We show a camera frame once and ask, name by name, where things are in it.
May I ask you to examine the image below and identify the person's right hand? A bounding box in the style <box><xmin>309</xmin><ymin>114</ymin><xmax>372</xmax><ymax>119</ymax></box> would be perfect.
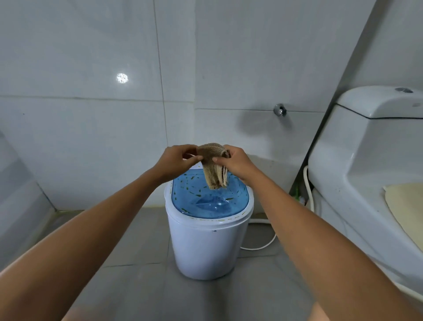
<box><xmin>212</xmin><ymin>145</ymin><xmax>262</xmax><ymax>186</ymax></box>

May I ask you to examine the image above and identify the white mini washing machine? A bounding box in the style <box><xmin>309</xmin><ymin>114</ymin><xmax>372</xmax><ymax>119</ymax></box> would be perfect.
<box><xmin>164</xmin><ymin>167</ymin><xmax>254</xmax><ymax>281</ymax></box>

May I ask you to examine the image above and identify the white hose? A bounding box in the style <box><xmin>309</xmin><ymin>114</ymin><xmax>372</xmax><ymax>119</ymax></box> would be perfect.
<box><xmin>240</xmin><ymin>165</ymin><xmax>315</xmax><ymax>251</ymax></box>

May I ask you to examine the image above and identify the white toilet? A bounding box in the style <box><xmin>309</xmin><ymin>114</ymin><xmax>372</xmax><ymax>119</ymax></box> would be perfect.
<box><xmin>308</xmin><ymin>86</ymin><xmax>423</xmax><ymax>295</ymax></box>

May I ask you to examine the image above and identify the blue translucent washer lid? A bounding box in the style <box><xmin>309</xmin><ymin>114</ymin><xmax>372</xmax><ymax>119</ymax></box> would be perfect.
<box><xmin>171</xmin><ymin>169</ymin><xmax>250</xmax><ymax>218</ymax></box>

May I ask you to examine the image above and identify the beige toilet seat cover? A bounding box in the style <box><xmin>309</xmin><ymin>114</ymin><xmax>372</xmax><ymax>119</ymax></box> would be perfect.
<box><xmin>383</xmin><ymin>183</ymin><xmax>423</xmax><ymax>252</ymax></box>

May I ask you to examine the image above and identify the person's right forearm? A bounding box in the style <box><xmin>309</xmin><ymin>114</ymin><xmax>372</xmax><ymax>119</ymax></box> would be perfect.
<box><xmin>245</xmin><ymin>171</ymin><xmax>423</xmax><ymax>321</ymax></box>

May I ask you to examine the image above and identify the person's left forearm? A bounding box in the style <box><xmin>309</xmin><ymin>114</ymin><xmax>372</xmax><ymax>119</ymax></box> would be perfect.
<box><xmin>0</xmin><ymin>168</ymin><xmax>174</xmax><ymax>321</ymax></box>

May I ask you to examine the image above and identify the person's left hand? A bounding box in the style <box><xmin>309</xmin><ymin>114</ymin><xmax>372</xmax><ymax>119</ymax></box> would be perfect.
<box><xmin>153</xmin><ymin>144</ymin><xmax>204</xmax><ymax>183</ymax></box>

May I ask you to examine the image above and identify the brown knitted cloth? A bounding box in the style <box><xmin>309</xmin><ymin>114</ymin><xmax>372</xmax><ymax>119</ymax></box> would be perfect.
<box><xmin>195</xmin><ymin>143</ymin><xmax>231</xmax><ymax>190</ymax></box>

